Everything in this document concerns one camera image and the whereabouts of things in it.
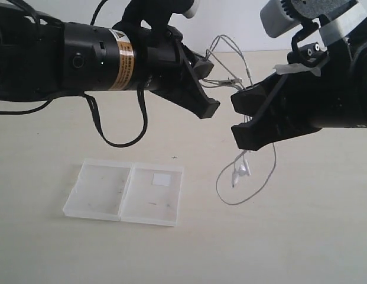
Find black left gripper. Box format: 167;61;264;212
124;1;220;119

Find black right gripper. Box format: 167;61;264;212
231;19;367;151

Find white wired earphones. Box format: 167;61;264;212
200;34;278;207

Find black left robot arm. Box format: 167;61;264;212
0;1;220;119

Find clear open plastic case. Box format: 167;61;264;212
63;159;184;227

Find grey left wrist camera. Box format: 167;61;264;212
171;0;201;19

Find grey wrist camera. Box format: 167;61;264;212
259;1;367;47
171;0;201;19

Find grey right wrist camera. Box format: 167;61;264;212
259;1;367;47

